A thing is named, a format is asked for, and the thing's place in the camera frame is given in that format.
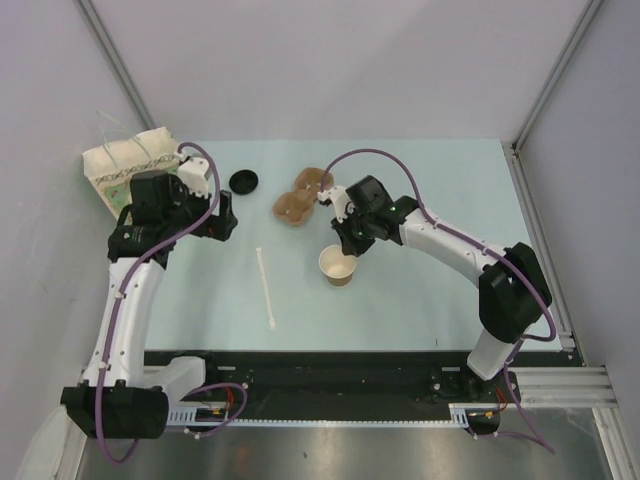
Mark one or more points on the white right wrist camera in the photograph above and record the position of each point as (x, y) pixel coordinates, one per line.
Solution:
(339, 199)

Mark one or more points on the black plastic cup lid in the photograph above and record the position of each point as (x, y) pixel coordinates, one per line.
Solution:
(243, 182)

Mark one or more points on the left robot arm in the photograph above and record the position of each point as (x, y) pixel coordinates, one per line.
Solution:
(115, 398)

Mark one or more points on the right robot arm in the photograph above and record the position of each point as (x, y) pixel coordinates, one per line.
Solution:
(513, 292)

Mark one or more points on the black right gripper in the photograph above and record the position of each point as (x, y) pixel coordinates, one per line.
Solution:
(351, 246)

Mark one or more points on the aluminium frame post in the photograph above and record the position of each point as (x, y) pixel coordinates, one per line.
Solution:
(99, 31)
(559, 69)

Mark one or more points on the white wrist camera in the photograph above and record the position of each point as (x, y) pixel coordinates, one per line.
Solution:
(194, 172)
(339, 199)

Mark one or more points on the brown cardboard cup carrier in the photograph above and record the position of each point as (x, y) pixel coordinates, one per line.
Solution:
(295, 207)

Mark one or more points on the white paper-wrapped straw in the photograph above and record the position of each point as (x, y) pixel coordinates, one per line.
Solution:
(265, 287)

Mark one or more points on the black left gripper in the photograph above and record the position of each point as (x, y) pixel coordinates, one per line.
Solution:
(219, 226)

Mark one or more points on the brown paper coffee cup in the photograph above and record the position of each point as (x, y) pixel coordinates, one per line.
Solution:
(337, 268)

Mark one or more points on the green illustrated paper bag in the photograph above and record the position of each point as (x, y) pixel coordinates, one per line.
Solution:
(111, 166)

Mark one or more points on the aluminium frame post left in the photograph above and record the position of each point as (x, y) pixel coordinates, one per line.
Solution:
(99, 31)

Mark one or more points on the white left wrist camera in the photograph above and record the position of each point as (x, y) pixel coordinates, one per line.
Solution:
(194, 172)

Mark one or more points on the aluminium frame post right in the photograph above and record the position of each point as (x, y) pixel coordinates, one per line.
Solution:
(559, 69)

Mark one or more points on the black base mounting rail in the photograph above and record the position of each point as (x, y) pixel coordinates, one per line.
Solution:
(341, 386)

